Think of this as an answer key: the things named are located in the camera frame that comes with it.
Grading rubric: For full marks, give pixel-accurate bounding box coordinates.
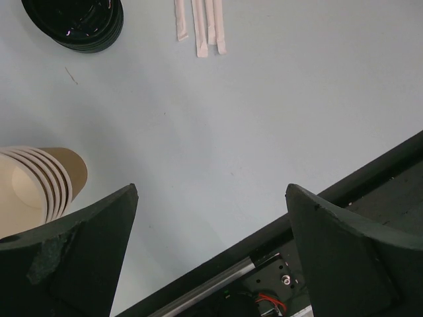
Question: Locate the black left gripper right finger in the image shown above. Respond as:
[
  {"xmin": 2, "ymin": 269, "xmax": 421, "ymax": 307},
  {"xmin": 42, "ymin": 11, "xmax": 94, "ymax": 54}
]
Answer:
[{"xmin": 286, "ymin": 184, "xmax": 422, "ymax": 316}]

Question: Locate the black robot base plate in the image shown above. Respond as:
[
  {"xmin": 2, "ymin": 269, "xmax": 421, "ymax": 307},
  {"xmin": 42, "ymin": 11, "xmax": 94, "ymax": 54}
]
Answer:
[{"xmin": 124, "ymin": 133, "xmax": 422, "ymax": 316}]

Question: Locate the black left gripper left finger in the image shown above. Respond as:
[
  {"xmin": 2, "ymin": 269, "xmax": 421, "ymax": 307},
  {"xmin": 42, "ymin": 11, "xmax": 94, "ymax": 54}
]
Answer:
[{"xmin": 1, "ymin": 184, "xmax": 137, "ymax": 316}]

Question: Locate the stack of brown paper cups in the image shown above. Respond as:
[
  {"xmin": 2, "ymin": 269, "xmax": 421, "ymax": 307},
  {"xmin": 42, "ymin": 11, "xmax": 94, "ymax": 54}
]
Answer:
[{"xmin": 1, "ymin": 146, "xmax": 88, "ymax": 238}]

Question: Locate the stack of black cup lids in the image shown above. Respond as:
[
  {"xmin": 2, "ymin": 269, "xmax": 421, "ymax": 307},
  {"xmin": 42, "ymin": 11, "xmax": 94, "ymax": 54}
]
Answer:
[{"xmin": 22, "ymin": 0, "xmax": 124, "ymax": 53}]

